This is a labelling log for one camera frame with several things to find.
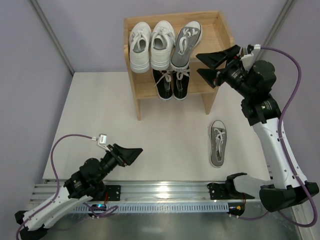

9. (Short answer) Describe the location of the wooden two-tier shoe shelf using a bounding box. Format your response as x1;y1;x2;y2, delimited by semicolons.
124;10;235;120

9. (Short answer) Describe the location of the black canvas sneaker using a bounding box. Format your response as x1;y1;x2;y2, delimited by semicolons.
152;69;173;101
172;67;190;101

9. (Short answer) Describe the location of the grey canvas sneaker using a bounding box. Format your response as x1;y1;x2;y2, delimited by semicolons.
208;120;227;168
170;21;203;72

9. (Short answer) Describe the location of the white sneaker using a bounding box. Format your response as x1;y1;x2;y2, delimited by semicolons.
150;20;176;71
128;22;152;74

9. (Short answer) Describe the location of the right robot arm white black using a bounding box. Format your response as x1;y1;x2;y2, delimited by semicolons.
196;44;320;212

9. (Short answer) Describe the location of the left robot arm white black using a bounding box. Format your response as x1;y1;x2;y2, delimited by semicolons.
15;143;143;240

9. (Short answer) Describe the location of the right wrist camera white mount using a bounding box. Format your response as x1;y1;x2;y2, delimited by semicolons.
239;44;261;71

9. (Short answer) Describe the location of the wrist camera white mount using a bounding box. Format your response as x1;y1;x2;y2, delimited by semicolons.
91;133;110;151
239;44;261;71

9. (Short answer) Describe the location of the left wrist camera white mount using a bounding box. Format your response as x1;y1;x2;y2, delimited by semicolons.
91;133;110;151

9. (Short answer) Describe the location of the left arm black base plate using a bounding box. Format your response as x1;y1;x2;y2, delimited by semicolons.
99;184;121;202

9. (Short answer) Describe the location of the right aluminium frame post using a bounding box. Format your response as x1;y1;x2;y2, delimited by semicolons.
261;0;297;47

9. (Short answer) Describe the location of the aluminium frame post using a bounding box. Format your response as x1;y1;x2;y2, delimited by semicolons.
28;0;75;76
261;0;297;47

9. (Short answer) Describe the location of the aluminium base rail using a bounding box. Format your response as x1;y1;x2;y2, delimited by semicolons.
29;180;263;202

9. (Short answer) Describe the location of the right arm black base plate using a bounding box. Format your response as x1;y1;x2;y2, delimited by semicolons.
207;182;255;200

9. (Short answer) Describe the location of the perforated cable duct strip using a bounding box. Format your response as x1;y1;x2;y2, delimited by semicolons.
72;201;230;214

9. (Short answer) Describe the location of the left aluminium frame post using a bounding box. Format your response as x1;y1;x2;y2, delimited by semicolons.
28;0;75;76

